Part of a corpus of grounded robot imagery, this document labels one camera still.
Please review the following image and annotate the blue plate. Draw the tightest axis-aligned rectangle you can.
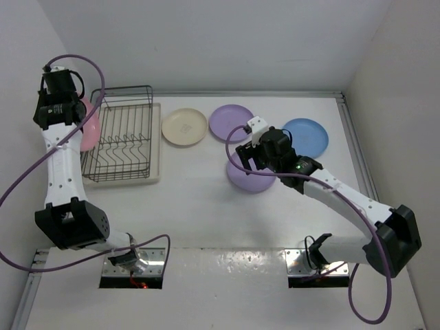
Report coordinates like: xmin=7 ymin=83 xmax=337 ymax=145
xmin=283 ymin=118 xmax=329 ymax=159

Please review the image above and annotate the pink plate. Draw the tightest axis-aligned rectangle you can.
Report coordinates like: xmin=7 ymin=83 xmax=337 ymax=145
xmin=80 ymin=111 xmax=100 ymax=152

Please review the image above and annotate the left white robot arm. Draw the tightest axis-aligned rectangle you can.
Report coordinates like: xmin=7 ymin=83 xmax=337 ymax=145
xmin=34 ymin=66 xmax=139 ymax=269

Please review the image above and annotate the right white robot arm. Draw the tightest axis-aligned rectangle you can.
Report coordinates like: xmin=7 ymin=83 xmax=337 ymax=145
xmin=235 ymin=124 xmax=421 ymax=278

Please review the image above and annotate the far purple plate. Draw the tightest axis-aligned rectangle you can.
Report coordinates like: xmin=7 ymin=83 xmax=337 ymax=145
xmin=208 ymin=104 xmax=254 ymax=142

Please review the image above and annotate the cream plate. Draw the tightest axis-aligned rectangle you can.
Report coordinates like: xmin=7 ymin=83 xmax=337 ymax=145
xmin=162 ymin=108 xmax=208 ymax=147

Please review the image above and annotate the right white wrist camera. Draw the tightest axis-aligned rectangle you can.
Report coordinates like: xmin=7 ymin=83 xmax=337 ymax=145
xmin=243 ymin=116 xmax=269 ymax=148

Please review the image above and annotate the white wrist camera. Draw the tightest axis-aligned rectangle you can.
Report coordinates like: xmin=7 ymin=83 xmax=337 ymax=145
xmin=43 ymin=65 xmax=68 ymax=75
xmin=243 ymin=116 xmax=269 ymax=148

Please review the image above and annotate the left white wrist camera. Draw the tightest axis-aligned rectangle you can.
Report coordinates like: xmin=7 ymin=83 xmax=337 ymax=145
xmin=43 ymin=65 xmax=68 ymax=75

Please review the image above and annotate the black wire dish rack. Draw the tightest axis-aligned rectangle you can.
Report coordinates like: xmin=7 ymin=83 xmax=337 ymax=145
xmin=81 ymin=85 xmax=153 ymax=184

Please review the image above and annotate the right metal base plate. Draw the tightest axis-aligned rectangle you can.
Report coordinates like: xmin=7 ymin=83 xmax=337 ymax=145
xmin=284 ymin=248 xmax=349 ymax=278

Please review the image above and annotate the metal base plate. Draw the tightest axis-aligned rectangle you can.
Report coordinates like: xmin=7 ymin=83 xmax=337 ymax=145
xmin=101 ymin=247 xmax=166 ymax=278
xmin=284 ymin=248 xmax=349 ymax=278

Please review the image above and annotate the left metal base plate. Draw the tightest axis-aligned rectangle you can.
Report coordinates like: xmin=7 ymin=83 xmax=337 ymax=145
xmin=101 ymin=247 xmax=166 ymax=278

